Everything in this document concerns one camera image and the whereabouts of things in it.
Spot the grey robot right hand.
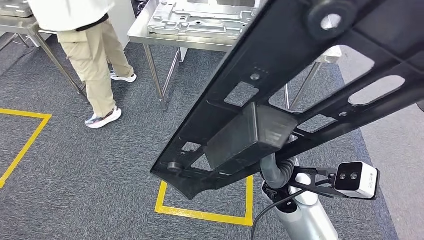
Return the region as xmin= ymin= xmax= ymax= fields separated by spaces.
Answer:
xmin=259 ymin=153 xmax=286 ymax=191

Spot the black plastic plate bracket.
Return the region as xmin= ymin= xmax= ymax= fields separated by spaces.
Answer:
xmin=149 ymin=0 xmax=424 ymax=201

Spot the stainless steel workbench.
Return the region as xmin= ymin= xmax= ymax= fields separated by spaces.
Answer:
xmin=127 ymin=0 xmax=344 ymax=112

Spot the grey metal part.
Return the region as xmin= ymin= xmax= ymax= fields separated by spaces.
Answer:
xmin=0 ymin=0 xmax=34 ymax=18

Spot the stamped grey metal panel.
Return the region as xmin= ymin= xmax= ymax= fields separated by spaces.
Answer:
xmin=147 ymin=0 xmax=263 ymax=41

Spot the person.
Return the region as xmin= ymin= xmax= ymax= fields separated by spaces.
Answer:
xmin=27 ymin=0 xmax=138 ymax=129

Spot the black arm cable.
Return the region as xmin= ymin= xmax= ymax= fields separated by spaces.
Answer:
xmin=250 ymin=188 xmax=307 ymax=240

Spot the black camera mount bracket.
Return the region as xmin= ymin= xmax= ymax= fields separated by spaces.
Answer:
xmin=288 ymin=166 xmax=342 ymax=200

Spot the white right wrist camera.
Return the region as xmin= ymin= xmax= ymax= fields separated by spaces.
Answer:
xmin=333 ymin=161 xmax=380 ymax=200

